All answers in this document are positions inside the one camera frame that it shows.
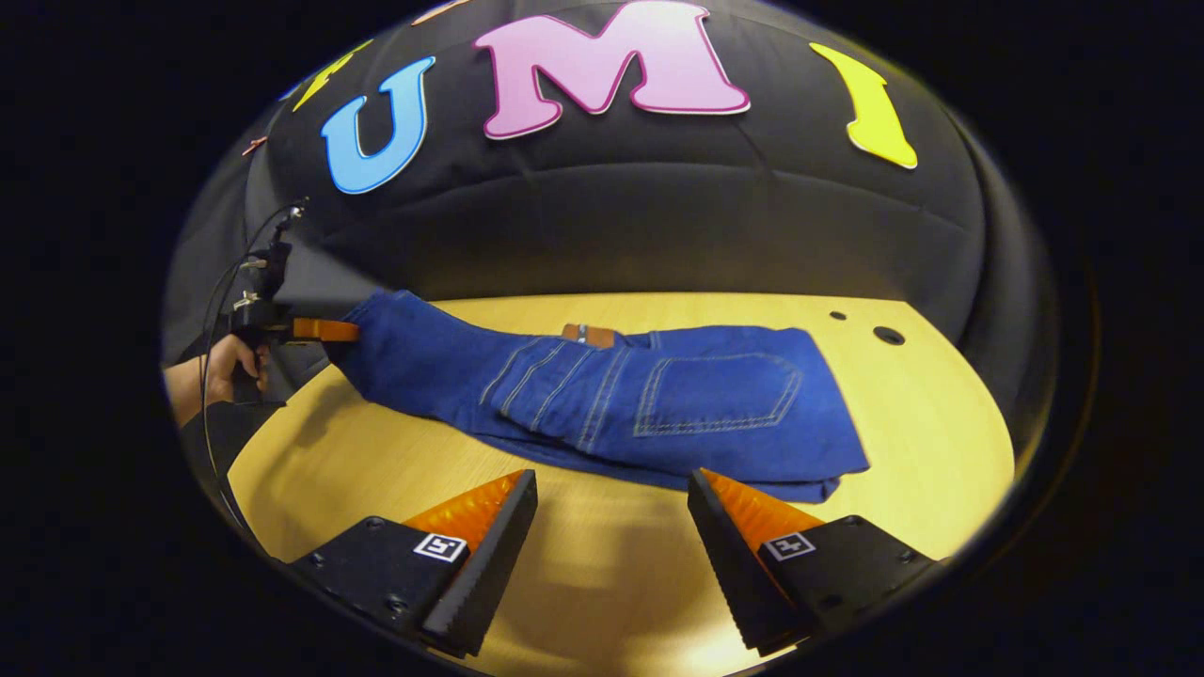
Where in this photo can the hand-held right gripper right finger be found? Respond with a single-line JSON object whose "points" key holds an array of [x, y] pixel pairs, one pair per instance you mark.
{"points": [[738, 574]]}

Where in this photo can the orange clip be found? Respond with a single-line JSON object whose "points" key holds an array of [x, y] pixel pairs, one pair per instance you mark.
{"points": [[255, 146]]}

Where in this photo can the blue jeans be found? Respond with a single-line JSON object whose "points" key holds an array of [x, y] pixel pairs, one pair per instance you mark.
{"points": [[715, 414]]}

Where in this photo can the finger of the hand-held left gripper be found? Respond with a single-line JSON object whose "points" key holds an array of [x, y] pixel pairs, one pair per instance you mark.
{"points": [[324, 330]]}

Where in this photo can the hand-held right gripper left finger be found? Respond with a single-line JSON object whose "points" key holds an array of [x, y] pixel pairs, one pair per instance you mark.
{"points": [[484, 564]]}

